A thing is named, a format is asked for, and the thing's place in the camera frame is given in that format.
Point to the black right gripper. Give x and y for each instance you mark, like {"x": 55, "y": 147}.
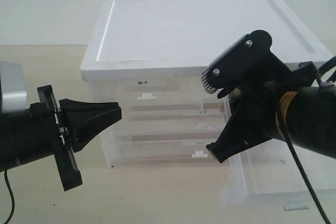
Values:
{"x": 273, "y": 99}

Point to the white translucent drawer cabinet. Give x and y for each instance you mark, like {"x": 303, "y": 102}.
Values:
{"x": 135, "y": 39}

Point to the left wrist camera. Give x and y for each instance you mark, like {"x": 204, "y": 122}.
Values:
{"x": 13, "y": 88}

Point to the small drawer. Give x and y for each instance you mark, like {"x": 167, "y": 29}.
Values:
{"x": 161, "y": 95}
{"x": 263, "y": 173}

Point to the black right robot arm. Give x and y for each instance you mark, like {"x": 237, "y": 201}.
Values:
{"x": 326, "y": 145}

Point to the key bunch with blue tag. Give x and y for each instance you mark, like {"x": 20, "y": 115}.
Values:
{"x": 235, "y": 94}

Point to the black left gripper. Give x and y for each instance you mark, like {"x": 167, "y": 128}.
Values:
{"x": 79, "y": 122}

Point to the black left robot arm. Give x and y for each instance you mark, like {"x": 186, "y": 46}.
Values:
{"x": 25, "y": 136}

